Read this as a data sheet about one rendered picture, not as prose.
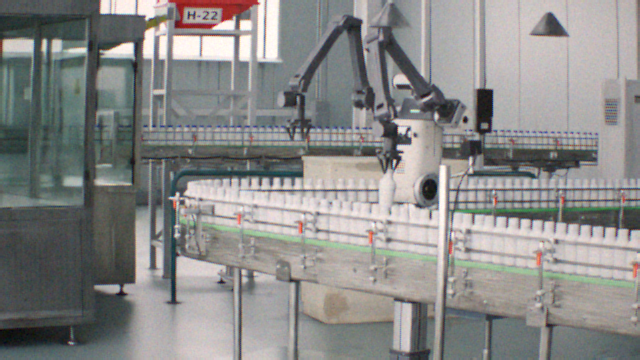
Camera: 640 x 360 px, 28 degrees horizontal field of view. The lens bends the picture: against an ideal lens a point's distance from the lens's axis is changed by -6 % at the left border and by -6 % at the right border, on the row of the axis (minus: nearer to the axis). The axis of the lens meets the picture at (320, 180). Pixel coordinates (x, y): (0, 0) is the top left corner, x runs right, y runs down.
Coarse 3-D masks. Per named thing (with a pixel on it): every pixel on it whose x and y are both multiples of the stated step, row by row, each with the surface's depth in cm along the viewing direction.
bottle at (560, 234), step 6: (558, 228) 445; (564, 228) 444; (558, 234) 444; (564, 234) 444; (558, 246) 443; (558, 252) 444; (558, 258) 444; (558, 264) 444; (552, 270) 446; (558, 270) 444
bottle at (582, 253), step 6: (582, 228) 435; (588, 228) 434; (582, 234) 435; (588, 234) 435; (582, 240) 434; (588, 240) 433; (576, 246) 436; (582, 246) 434; (588, 246) 433; (576, 252) 436; (582, 252) 434; (588, 252) 434; (576, 258) 436; (582, 258) 434; (576, 270) 436; (582, 270) 434
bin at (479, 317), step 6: (450, 312) 525; (456, 312) 522; (462, 312) 519; (468, 312) 516; (474, 312) 513; (480, 312) 511; (414, 318) 519; (420, 318) 521; (474, 318) 513; (480, 318) 511; (486, 318) 508; (492, 318) 510; (498, 318) 513; (450, 324) 504; (444, 336) 502
